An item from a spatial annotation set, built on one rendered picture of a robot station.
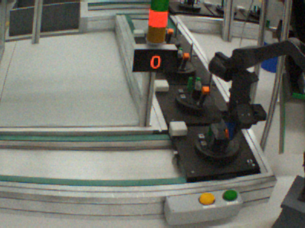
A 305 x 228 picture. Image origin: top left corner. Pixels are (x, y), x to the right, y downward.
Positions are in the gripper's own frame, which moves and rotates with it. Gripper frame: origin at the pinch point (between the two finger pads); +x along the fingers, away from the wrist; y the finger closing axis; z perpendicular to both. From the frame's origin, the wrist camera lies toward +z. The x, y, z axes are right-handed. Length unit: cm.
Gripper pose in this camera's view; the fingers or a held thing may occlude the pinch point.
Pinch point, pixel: (233, 128)
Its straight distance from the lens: 121.9
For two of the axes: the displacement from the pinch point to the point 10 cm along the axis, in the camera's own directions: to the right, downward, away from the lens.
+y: 9.8, -0.2, 2.1
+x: -0.9, 8.5, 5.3
